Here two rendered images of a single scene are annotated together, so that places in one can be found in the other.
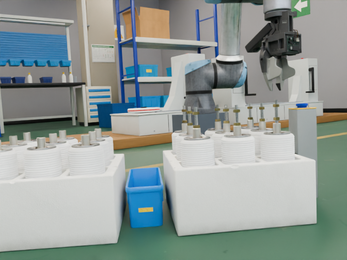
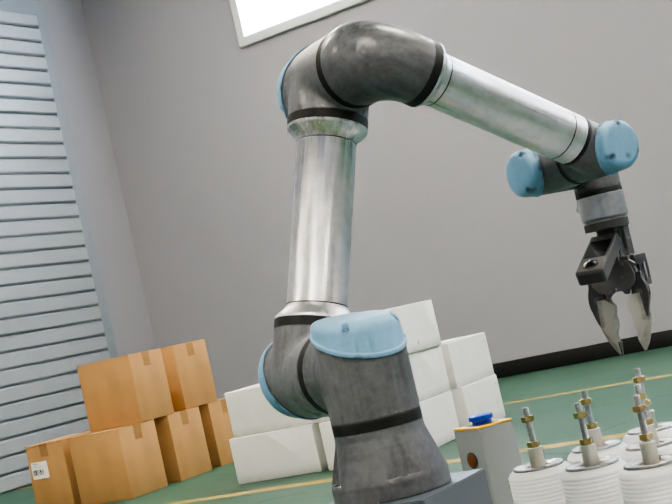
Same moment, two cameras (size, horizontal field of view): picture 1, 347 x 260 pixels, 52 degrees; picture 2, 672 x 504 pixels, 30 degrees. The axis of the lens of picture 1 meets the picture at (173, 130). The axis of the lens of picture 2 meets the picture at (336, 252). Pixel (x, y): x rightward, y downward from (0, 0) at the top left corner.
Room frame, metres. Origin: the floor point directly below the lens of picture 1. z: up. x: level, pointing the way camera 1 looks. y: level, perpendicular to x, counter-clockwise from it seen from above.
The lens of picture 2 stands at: (2.27, 1.33, 0.52)
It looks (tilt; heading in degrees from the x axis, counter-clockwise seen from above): 3 degrees up; 245
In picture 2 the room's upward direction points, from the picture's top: 13 degrees counter-clockwise
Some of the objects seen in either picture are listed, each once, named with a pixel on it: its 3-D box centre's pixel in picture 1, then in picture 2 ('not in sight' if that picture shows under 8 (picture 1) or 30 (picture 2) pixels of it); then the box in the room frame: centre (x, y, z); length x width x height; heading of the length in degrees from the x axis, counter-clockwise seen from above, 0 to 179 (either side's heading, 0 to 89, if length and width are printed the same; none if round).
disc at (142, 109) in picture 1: (143, 109); not in sight; (3.32, 0.26, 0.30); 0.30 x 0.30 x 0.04
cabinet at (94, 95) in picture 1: (94, 106); not in sight; (6.59, 1.43, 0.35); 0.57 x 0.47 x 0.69; 34
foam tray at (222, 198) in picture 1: (229, 181); not in sight; (1.14, -0.17, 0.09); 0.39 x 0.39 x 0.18; 6
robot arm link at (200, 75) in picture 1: (199, 75); (361, 363); (1.58, -0.13, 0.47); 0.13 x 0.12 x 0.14; 95
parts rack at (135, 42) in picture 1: (171, 61); not in sight; (6.75, -0.02, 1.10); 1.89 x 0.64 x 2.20; 124
